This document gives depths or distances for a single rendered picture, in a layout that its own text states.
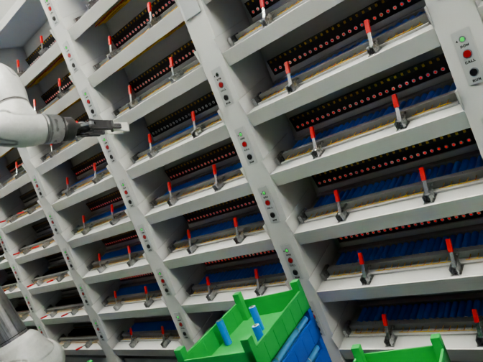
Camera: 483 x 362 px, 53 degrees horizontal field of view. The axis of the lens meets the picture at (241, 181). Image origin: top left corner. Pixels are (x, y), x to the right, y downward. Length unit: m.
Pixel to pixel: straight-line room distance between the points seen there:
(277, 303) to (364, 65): 0.65
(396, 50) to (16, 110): 1.03
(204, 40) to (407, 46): 0.64
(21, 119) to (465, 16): 1.16
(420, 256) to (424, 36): 0.60
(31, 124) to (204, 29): 0.59
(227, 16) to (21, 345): 1.30
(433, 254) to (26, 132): 1.18
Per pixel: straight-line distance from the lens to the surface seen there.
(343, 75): 1.33
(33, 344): 1.90
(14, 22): 2.56
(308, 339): 1.25
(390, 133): 1.31
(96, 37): 2.21
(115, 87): 2.15
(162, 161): 1.86
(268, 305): 1.33
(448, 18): 1.22
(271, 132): 1.59
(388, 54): 1.28
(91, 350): 2.93
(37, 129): 1.51
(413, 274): 1.45
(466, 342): 1.50
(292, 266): 1.60
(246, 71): 1.60
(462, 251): 1.42
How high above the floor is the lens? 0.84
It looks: 3 degrees down
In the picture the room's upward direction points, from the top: 22 degrees counter-clockwise
